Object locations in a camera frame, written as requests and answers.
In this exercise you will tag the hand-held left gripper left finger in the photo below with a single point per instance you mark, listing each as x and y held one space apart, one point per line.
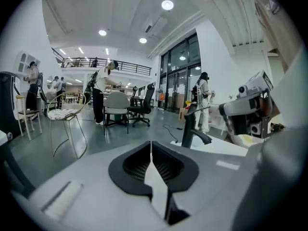
84 177

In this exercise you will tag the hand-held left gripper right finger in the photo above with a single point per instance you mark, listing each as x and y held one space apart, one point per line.
211 189

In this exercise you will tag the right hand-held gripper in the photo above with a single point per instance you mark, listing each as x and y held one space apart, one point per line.
257 80

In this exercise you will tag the person's right forearm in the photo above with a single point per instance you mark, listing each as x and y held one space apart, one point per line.
264 105

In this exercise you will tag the black faucet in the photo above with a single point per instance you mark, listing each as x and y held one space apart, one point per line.
188 124

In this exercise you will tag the cardboard box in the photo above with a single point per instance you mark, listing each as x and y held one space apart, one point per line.
183 114

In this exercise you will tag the black framed glass doors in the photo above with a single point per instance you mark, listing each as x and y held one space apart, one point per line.
180 80

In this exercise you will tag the orange round object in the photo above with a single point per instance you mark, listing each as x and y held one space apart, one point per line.
162 96

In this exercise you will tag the grey shell chair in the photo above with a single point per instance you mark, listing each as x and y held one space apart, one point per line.
116 102

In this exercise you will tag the light wooden chair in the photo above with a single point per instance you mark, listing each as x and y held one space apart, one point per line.
26 114

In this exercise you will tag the black office chair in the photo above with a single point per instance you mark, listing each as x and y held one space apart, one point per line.
144 102
134 89

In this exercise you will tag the person's beige t-shirt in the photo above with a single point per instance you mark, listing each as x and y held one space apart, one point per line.
284 32

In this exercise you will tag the large black appliance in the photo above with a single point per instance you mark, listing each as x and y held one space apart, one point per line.
7 100

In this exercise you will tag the ceiling air conditioner unit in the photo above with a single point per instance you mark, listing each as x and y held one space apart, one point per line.
155 26

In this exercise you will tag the black balcony railing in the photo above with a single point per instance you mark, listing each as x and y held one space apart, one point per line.
108 64

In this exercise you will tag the group of round ceiling lights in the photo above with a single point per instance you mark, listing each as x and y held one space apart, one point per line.
167 5

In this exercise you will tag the small fisheye camera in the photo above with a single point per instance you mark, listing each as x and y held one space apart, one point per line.
243 89
255 129

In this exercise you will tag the oval wall mirror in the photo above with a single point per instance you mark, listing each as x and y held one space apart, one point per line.
50 82

